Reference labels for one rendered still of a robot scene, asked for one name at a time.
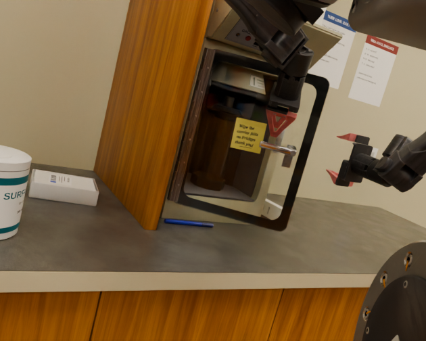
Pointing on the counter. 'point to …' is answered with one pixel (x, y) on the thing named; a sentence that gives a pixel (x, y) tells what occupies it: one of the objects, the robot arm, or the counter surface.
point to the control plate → (241, 35)
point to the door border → (192, 124)
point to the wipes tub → (5, 190)
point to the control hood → (221, 13)
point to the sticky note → (248, 135)
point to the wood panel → (149, 101)
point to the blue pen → (188, 222)
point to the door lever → (278, 148)
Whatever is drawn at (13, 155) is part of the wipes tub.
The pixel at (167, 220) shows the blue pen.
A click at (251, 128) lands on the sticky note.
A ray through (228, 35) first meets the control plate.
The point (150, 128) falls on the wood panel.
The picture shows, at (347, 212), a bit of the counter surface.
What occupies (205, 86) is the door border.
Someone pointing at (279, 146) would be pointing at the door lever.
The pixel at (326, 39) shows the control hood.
